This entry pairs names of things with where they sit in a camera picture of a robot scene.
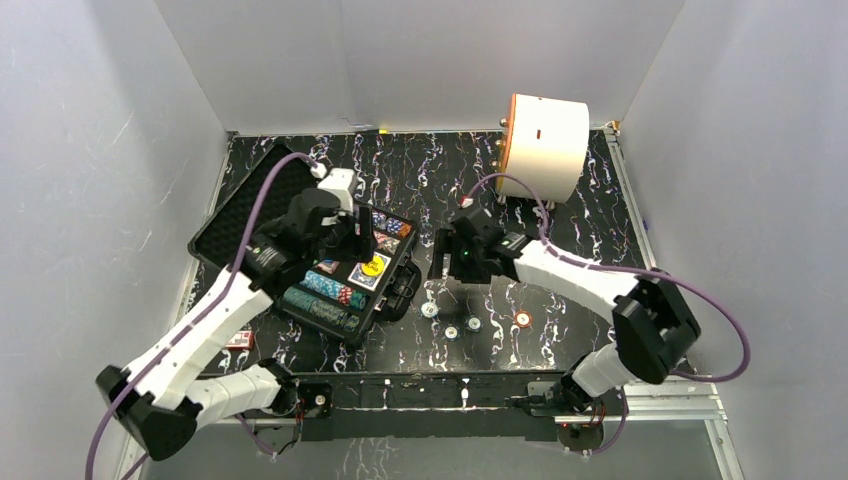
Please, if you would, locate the yellow round button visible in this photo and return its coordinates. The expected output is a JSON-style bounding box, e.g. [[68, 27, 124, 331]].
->
[[360, 253, 389, 278]]

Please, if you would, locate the light blue chip ten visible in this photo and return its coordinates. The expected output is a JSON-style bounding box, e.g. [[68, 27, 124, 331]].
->
[[420, 301, 439, 319]]

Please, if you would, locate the small white chip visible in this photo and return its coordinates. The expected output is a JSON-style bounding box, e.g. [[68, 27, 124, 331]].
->
[[443, 326, 459, 341]]

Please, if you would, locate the red playing card deck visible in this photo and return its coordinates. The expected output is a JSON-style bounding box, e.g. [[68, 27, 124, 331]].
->
[[316, 260, 339, 274]]

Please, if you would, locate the blue playing card deck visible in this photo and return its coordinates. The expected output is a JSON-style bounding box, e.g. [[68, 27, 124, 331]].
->
[[348, 252, 391, 291]]

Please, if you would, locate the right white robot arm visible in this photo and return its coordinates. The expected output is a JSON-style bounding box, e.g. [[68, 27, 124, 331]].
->
[[428, 207, 701, 414]]

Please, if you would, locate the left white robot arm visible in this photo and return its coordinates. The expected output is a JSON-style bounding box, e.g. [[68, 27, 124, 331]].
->
[[96, 188, 376, 461]]

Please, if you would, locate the green orange chip row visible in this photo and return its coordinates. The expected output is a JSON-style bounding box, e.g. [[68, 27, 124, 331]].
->
[[374, 231, 401, 255]]

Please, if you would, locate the purple blue chip row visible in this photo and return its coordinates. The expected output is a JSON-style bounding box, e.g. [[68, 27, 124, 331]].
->
[[372, 210, 413, 238]]

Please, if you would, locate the light blue chip row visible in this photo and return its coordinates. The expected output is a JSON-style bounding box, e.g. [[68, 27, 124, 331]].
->
[[300, 271, 369, 311]]

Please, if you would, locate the black poker chip case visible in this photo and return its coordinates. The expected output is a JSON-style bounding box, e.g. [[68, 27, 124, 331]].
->
[[187, 142, 423, 350]]

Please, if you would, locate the teal green chip row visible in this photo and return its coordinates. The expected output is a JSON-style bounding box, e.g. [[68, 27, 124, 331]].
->
[[282, 288, 360, 334]]

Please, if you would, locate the red orange chip five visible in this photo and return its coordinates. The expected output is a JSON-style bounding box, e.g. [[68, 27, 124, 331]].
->
[[514, 311, 533, 329]]

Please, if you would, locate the white orange cylindrical device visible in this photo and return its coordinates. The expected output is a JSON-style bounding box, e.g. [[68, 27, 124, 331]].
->
[[496, 93, 590, 203]]

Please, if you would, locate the small red white box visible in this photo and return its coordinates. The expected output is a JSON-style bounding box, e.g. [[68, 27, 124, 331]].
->
[[225, 330, 255, 351]]

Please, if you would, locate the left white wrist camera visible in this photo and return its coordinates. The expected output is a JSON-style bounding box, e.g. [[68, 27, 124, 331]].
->
[[310, 164, 358, 213]]

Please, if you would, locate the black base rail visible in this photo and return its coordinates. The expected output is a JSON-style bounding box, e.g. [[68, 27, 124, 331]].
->
[[228, 369, 637, 444]]

